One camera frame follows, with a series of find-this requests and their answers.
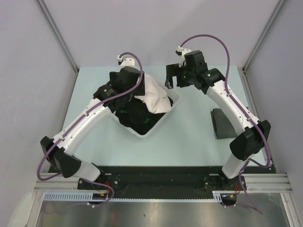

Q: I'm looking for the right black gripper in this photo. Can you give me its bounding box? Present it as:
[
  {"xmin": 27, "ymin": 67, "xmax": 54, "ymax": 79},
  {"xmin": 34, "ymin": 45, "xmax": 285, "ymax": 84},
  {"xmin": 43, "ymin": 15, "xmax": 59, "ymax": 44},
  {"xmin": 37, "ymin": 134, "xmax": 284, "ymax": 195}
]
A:
[{"xmin": 165, "ymin": 63, "xmax": 195, "ymax": 89}]

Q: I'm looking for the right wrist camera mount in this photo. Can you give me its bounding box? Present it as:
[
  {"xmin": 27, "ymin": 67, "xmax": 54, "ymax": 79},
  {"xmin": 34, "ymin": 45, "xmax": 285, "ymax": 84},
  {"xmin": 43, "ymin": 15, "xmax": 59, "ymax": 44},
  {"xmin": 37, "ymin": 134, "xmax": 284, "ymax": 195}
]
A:
[{"xmin": 176, "ymin": 46, "xmax": 191, "ymax": 68}]

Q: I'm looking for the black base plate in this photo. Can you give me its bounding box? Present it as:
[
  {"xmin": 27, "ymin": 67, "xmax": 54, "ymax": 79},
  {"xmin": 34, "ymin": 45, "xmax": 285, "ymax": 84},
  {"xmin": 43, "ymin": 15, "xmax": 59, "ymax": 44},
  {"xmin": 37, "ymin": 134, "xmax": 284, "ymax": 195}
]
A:
[{"xmin": 48, "ymin": 165, "xmax": 276, "ymax": 199}]

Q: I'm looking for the black t-shirt pile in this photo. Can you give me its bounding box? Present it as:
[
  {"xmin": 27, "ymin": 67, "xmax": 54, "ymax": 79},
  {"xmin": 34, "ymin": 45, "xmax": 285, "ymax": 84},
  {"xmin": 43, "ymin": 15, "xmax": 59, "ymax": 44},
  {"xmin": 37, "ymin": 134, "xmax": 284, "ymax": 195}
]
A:
[{"xmin": 115, "ymin": 97, "xmax": 165, "ymax": 135}]

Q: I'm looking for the white floral t-shirt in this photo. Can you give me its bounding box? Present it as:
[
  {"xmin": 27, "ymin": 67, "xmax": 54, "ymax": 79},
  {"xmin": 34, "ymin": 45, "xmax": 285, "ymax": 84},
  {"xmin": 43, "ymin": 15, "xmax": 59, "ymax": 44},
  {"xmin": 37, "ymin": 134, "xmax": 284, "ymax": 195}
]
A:
[{"xmin": 134, "ymin": 75, "xmax": 171, "ymax": 114}]

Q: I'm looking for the white plastic basket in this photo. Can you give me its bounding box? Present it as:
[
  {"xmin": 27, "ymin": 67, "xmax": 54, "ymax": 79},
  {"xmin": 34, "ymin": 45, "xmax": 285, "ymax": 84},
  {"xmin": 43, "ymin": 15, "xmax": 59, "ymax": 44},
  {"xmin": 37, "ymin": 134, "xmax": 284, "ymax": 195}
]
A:
[{"xmin": 111, "ymin": 79, "xmax": 181, "ymax": 138}]

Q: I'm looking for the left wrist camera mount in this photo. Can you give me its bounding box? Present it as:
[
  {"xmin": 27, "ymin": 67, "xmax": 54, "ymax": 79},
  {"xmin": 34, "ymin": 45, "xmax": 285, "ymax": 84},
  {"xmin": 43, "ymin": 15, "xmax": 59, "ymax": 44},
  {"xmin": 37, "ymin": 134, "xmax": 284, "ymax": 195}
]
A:
[{"xmin": 117, "ymin": 56, "xmax": 135, "ymax": 68}]

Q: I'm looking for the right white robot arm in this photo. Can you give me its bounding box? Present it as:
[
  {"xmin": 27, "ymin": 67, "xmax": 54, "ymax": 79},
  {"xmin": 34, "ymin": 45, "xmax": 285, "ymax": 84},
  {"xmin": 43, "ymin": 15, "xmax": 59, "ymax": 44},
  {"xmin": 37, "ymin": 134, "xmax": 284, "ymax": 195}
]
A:
[{"xmin": 165, "ymin": 47, "xmax": 271, "ymax": 190}]

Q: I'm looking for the aluminium frame rail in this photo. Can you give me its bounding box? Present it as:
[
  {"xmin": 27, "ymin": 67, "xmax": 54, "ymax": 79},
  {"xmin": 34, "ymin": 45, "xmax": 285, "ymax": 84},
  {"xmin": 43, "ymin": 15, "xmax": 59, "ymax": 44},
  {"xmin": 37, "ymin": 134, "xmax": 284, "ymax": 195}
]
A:
[{"xmin": 35, "ymin": 174, "xmax": 293, "ymax": 193}]

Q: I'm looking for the white slotted cable duct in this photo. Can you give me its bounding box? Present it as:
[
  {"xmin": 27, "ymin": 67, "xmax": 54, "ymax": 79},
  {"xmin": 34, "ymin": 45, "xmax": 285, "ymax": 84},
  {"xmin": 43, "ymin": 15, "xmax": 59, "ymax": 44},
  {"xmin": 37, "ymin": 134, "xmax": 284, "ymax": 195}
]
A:
[{"xmin": 44, "ymin": 192, "xmax": 222, "ymax": 202}]

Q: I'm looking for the folded dark grey t-shirt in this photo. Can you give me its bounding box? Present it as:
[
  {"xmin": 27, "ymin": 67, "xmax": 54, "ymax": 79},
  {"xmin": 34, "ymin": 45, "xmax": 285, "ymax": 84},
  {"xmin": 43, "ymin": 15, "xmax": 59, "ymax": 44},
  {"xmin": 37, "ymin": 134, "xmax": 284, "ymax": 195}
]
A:
[{"xmin": 210, "ymin": 108, "xmax": 237, "ymax": 140}]

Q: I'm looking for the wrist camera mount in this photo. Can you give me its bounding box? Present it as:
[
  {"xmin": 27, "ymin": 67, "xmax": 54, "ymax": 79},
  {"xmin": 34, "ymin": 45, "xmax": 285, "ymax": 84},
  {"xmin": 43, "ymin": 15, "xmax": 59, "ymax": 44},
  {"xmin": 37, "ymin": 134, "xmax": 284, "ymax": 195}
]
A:
[
  {"xmin": 176, "ymin": 46, "xmax": 191, "ymax": 68},
  {"xmin": 117, "ymin": 56, "xmax": 135, "ymax": 68}
]

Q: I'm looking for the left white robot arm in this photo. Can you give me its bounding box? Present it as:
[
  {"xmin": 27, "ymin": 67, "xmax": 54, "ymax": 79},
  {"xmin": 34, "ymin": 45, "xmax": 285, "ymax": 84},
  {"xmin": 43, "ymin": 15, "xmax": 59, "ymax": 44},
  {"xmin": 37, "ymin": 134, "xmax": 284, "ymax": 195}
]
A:
[{"xmin": 40, "ymin": 66, "xmax": 145, "ymax": 189}]

